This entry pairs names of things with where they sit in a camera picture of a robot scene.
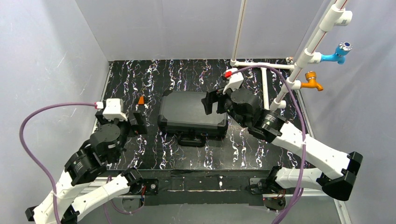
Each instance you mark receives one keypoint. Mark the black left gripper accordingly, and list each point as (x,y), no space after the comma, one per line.
(131,122)

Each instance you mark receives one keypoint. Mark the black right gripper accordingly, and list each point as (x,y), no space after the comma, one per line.
(218,102)

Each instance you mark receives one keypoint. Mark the black poker set case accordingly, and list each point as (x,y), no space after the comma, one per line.
(183,115)

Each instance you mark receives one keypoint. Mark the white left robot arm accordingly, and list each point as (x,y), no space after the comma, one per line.
(84,166)

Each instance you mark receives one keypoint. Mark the orange plastic tap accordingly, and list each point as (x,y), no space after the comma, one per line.
(311,82)

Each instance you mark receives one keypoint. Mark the blue plastic tap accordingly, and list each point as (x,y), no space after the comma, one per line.
(339,55)

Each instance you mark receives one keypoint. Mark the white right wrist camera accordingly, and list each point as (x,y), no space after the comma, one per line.
(233,80)

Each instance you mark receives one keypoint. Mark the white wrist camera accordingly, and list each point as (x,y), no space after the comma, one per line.
(114,110)
(233,80)

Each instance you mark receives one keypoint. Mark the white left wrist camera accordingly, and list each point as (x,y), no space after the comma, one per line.
(114,110)

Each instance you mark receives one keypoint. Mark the white pvc pipe frame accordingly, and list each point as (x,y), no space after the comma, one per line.
(277,28)

